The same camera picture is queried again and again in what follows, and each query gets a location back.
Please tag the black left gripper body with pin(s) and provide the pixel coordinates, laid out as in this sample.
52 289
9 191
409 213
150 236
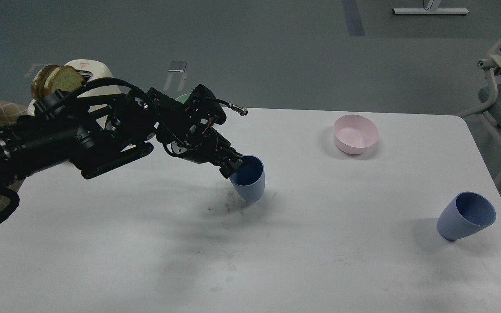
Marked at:
197 144

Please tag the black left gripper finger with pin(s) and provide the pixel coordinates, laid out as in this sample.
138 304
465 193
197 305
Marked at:
230 165

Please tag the blue cup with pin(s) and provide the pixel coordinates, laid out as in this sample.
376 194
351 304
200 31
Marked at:
467 214
249 180

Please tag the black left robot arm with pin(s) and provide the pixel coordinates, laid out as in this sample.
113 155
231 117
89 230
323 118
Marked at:
108 123

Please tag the mint green bowl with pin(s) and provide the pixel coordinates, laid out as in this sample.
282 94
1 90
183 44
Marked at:
185 98

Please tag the metal floor socket plate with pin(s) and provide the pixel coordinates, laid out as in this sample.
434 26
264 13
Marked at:
177 67

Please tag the pink bowl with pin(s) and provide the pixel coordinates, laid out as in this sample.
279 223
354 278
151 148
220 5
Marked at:
355 134

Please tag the toast slice in toaster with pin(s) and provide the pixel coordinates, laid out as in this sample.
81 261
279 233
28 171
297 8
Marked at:
64 78

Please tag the white desk base bar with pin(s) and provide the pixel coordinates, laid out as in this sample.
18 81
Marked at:
431 7

